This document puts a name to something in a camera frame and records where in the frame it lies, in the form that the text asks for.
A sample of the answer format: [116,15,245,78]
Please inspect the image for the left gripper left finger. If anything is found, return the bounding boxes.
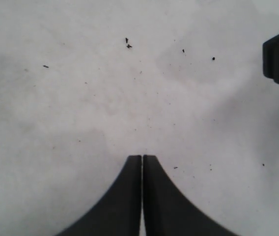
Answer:
[55,154,142,236]

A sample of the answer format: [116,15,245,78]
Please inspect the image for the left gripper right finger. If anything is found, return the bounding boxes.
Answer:
[142,154,236,236]

